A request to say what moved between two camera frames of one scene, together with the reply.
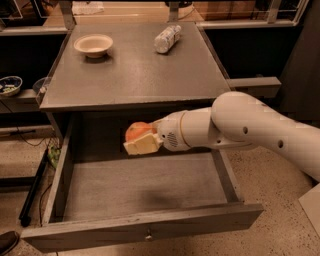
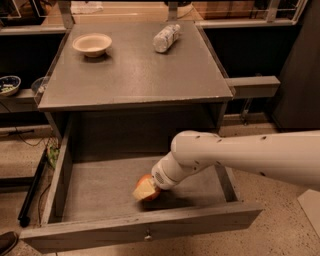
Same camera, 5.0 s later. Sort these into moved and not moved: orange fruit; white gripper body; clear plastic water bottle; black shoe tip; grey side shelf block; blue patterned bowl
Moved: orange fruit; white gripper body
Not moved: clear plastic water bottle; black shoe tip; grey side shelf block; blue patterned bowl
